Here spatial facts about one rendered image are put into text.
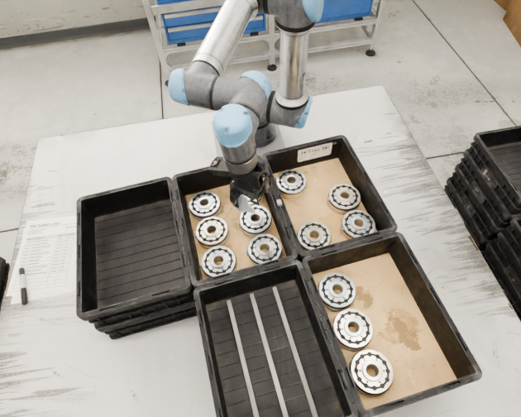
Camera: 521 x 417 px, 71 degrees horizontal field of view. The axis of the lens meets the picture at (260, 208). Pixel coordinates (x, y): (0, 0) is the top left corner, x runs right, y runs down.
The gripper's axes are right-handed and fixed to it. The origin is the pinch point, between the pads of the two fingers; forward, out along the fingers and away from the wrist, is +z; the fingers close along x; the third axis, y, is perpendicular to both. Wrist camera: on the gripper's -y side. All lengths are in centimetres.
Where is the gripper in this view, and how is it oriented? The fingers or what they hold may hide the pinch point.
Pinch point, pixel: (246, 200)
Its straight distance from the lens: 102.9
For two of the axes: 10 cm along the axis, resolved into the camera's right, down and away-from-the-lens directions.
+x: 4.9, -7.9, 3.6
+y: 8.7, 3.9, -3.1
